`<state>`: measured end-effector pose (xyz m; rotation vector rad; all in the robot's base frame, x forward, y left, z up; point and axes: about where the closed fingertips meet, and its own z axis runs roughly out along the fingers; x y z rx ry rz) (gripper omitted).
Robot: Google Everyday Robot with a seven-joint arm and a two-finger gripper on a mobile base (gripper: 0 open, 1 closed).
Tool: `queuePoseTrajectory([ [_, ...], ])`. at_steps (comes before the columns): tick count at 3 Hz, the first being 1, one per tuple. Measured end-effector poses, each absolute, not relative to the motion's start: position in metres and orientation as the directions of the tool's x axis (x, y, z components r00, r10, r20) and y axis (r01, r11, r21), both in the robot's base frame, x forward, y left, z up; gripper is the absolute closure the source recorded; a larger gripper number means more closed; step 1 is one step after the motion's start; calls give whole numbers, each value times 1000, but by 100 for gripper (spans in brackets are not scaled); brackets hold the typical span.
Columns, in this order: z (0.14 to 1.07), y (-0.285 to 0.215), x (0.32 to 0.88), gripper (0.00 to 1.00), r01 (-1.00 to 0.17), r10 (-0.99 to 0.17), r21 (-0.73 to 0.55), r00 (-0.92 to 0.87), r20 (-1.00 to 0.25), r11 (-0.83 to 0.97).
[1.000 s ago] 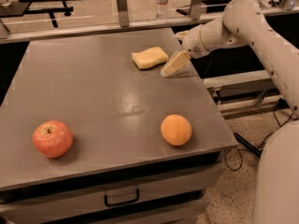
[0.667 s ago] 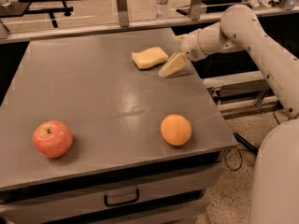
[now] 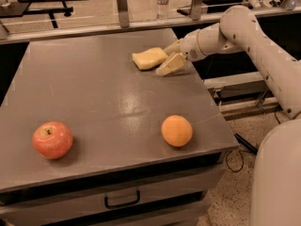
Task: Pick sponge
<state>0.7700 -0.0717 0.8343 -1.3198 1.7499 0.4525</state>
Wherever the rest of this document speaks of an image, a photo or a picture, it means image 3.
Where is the orange fruit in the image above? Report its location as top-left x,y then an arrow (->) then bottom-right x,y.
161,115 -> 193,147

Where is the grey cabinet drawer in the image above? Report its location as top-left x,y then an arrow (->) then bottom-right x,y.
0,165 -> 225,226

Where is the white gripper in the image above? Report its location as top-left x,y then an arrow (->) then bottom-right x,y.
155,29 -> 201,76

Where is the clear plastic water bottle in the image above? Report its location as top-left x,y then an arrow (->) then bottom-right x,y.
156,0 -> 169,20

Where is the black cable on floor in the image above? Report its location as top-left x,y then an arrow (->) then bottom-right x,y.
225,149 -> 256,173

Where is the black drawer handle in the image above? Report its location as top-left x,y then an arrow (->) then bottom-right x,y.
104,189 -> 141,209

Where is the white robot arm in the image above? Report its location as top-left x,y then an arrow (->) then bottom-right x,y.
156,6 -> 301,226

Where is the black floor stand leg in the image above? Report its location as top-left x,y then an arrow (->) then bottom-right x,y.
234,134 -> 258,155

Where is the grey metal railing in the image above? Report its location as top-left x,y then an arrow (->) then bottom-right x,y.
0,0 -> 222,44

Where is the red apple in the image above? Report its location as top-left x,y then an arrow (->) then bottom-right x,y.
32,121 -> 73,159

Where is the yellow sponge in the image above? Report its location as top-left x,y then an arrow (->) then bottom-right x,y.
132,47 -> 168,71

